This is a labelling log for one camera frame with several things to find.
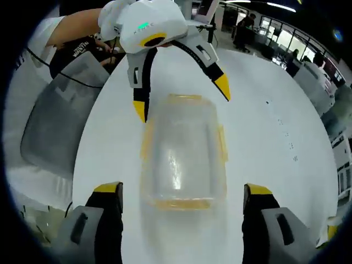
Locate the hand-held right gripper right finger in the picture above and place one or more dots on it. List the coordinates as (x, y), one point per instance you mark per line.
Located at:
(261, 225)

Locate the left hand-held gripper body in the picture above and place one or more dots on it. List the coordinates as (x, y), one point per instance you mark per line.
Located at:
(154, 19)

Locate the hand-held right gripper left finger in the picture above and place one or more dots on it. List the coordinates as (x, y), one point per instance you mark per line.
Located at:
(101, 225)

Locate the clear plastic lid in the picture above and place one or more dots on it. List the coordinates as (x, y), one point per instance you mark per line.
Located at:
(181, 154)

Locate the clear plastic tray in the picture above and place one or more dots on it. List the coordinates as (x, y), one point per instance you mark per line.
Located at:
(224, 143)

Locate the white yellow object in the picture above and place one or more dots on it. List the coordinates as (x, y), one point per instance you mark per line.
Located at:
(328, 231)

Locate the person's black printed shirt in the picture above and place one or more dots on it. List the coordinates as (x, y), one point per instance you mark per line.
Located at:
(79, 50)

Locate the grey mesh chair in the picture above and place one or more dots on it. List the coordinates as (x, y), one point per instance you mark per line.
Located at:
(55, 123)

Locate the person's white sleeve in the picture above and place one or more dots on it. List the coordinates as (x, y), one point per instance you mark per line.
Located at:
(45, 35)

